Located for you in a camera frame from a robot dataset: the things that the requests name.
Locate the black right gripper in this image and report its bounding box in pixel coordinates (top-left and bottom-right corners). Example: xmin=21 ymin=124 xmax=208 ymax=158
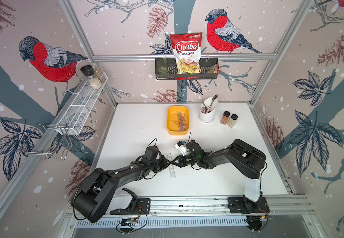
xmin=170 ymin=155 xmax=199 ymax=169

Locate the short clear grey ruler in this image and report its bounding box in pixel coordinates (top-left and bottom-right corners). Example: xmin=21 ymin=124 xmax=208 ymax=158
xmin=167 ymin=153 xmax=176 ymax=178

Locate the yellow plastic storage box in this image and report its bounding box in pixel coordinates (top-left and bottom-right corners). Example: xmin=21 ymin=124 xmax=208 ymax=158
xmin=167 ymin=106 xmax=190 ymax=136

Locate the pink straight stencil ruler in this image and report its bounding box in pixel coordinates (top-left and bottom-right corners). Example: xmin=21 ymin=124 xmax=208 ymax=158
xmin=177 ymin=113 xmax=188 ymax=131

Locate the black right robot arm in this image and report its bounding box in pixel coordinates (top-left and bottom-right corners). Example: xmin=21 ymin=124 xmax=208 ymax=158
xmin=172 ymin=139 xmax=267 ymax=204

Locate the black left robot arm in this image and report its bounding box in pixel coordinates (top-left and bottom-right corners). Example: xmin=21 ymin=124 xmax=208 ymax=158
xmin=71 ymin=145 xmax=171 ymax=223

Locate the white utensil holder cup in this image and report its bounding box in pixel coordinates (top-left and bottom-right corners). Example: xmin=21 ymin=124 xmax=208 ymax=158
xmin=199 ymin=97 xmax=219 ymax=123

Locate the brown spice jar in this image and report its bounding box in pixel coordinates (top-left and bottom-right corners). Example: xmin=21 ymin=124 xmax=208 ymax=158
xmin=221 ymin=111 xmax=230 ymax=125

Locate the pale spice jar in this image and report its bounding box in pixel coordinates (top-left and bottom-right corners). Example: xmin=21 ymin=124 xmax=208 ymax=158
xmin=227 ymin=114 xmax=238 ymax=128

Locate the metal fork in cup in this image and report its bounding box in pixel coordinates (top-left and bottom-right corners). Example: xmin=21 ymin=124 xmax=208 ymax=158
xmin=205 ymin=94 xmax=219 ymax=113

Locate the red cassava chips bag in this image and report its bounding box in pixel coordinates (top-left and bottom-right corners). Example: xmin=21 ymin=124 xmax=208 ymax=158
xmin=170 ymin=33 xmax=202 ymax=74

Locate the black lid jar on shelf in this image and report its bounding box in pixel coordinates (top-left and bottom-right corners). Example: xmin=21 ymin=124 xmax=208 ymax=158
xmin=80 ymin=65 xmax=95 ymax=77

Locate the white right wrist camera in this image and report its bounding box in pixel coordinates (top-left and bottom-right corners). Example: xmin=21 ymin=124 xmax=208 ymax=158
xmin=175 ymin=141 xmax=188 ymax=156

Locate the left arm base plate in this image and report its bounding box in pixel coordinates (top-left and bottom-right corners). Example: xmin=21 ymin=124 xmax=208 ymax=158
xmin=108 ymin=188 xmax=151 ymax=215

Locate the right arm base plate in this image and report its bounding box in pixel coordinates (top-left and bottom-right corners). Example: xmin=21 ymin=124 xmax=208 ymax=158
xmin=227 ymin=195 xmax=270 ymax=214

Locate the black wire wall basket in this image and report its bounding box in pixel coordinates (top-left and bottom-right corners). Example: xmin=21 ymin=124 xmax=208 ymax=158
xmin=155 ymin=58 xmax=219 ymax=80

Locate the white wire wall shelf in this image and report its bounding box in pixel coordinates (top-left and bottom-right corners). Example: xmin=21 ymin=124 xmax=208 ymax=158
xmin=40 ymin=72 xmax=108 ymax=135

